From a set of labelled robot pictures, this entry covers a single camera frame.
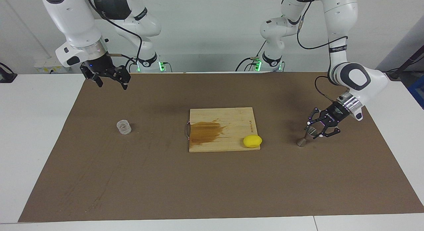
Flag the black right base cables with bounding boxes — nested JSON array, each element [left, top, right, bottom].
[[124, 57, 139, 72]]

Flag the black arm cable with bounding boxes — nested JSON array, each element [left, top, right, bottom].
[[87, 0, 143, 71], [296, 0, 348, 102]]

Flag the white power strip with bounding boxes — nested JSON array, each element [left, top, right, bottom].
[[34, 61, 71, 73]]

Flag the brown table mat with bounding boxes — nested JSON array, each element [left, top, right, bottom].
[[18, 71, 424, 222]]

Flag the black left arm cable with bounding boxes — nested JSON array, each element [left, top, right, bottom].
[[296, 0, 348, 102]]

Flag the metal jigger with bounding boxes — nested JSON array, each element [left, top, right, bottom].
[[296, 126, 317, 147]]

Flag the black left base cables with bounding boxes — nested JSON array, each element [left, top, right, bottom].
[[235, 42, 267, 72]]

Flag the wooden cutting board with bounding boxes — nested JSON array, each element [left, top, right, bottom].
[[185, 107, 261, 153]]

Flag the clear plastic cup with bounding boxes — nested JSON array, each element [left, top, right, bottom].
[[116, 119, 132, 135]]

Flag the black stand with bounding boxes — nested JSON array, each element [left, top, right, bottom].
[[386, 46, 424, 81]]

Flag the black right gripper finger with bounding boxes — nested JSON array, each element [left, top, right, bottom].
[[80, 64, 103, 88], [113, 66, 131, 90]]

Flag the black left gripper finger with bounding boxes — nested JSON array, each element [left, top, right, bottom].
[[305, 108, 323, 130], [314, 125, 341, 139]]

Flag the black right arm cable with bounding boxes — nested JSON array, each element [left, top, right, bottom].
[[87, 0, 143, 71]]

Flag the black clamp mount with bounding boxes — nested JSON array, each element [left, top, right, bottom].
[[0, 62, 18, 83]]

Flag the black base cables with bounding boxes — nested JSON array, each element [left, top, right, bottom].
[[235, 42, 267, 72], [124, 57, 139, 72]]

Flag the yellow lemon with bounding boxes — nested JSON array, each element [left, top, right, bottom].
[[243, 135, 262, 148]]

